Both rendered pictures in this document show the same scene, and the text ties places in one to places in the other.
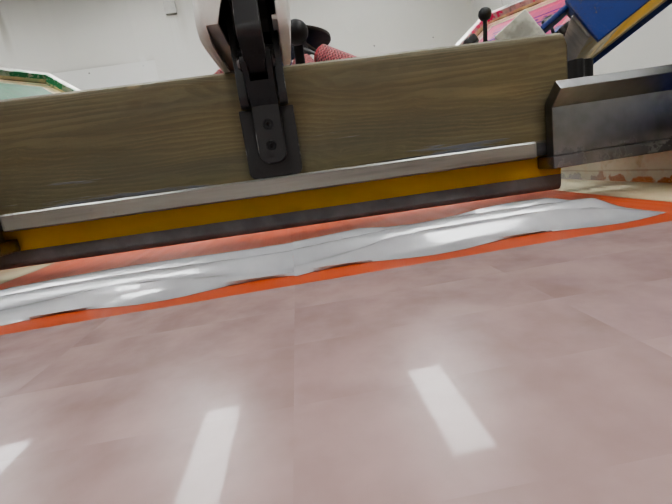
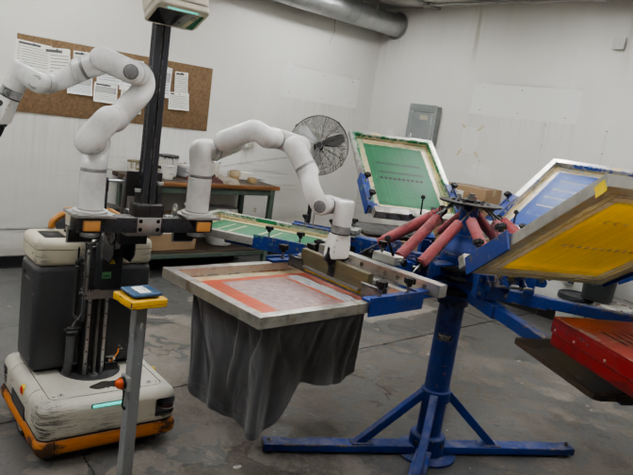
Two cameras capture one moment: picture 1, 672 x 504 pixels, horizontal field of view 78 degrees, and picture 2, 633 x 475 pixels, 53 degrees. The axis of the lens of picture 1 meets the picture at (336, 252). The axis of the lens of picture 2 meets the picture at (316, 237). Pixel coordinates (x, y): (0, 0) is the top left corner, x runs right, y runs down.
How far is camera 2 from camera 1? 2.31 m
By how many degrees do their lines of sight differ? 49
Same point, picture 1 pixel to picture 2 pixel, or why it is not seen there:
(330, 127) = (338, 272)
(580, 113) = (365, 287)
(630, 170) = not seen: hidden behind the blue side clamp
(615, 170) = not seen: hidden behind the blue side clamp
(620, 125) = (369, 292)
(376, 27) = not seen: outside the picture
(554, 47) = (366, 275)
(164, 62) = (591, 94)
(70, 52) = (515, 69)
